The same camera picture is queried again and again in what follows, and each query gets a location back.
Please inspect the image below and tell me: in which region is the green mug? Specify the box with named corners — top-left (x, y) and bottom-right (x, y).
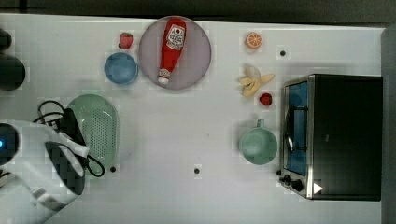
top-left (238, 119), bottom-right (277, 165)

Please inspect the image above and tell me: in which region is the orange slice toy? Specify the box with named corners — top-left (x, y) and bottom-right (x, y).
top-left (245, 32), bottom-right (262, 49)

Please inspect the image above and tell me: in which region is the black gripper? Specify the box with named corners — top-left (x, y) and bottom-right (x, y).
top-left (59, 108), bottom-right (86, 146)

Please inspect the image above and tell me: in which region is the blue small bowl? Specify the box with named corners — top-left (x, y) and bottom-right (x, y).
top-left (104, 52), bottom-right (138, 85)

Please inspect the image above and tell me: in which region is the red toy strawberry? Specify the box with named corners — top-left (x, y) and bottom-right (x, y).
top-left (260, 93), bottom-right (273, 106)
top-left (119, 33), bottom-right (134, 49)

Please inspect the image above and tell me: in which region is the dark cylindrical object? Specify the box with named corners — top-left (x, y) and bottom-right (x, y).
top-left (0, 29), bottom-right (26, 91)

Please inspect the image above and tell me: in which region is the grey round plate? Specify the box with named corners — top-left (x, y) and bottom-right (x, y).
top-left (138, 16), bottom-right (211, 91)

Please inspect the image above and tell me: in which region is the black cable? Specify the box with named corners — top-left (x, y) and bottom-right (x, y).
top-left (32, 100), bottom-right (106, 178)

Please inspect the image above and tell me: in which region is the red ketchup bottle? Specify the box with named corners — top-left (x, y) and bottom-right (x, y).
top-left (158, 17), bottom-right (187, 85)

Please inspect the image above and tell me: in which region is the black toaster oven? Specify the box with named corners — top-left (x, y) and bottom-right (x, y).
top-left (276, 74), bottom-right (383, 202)

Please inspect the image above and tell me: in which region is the peeled toy banana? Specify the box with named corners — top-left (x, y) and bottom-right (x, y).
top-left (239, 65), bottom-right (275, 98)

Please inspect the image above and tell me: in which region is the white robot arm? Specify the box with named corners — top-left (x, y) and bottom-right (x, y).
top-left (1, 109), bottom-right (90, 224)

